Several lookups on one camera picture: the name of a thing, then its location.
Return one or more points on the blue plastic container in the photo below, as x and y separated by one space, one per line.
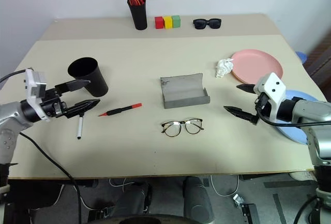
302 57

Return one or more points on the white pen with black cap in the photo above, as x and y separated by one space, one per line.
80 128

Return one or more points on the black sunglasses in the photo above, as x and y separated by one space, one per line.
200 24

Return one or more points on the thin-framed clear eyeglasses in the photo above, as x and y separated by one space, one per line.
186 122

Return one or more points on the wide black pen cup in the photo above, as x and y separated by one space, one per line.
97 84

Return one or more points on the crumpled white paper ball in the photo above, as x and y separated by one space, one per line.
223 67

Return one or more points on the dark rounded shape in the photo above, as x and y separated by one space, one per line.
132 203
197 200

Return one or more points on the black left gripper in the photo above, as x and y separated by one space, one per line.
53 102

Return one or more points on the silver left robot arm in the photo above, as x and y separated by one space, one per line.
10 115

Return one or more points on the tall black pen holder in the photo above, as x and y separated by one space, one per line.
139 17

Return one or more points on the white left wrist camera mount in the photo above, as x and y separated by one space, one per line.
35 84

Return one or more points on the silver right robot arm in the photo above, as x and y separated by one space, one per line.
310 110

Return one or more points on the pink plate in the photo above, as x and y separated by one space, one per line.
258 63

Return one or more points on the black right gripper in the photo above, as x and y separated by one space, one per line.
262 105

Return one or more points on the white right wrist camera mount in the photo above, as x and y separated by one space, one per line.
271 87

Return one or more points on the green cube block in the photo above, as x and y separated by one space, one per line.
176 21

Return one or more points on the red cube block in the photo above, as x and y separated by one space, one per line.
159 23

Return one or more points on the blue plate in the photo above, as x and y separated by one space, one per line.
294 97

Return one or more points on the grey glasses case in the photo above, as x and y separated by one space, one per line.
181 89

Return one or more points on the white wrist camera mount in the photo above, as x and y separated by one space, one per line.
271 87
35 84

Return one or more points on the red and black pen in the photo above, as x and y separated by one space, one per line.
119 110
141 0

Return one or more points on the yellow cube block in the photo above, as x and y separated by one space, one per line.
168 23

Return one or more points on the black floor box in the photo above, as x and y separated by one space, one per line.
250 213

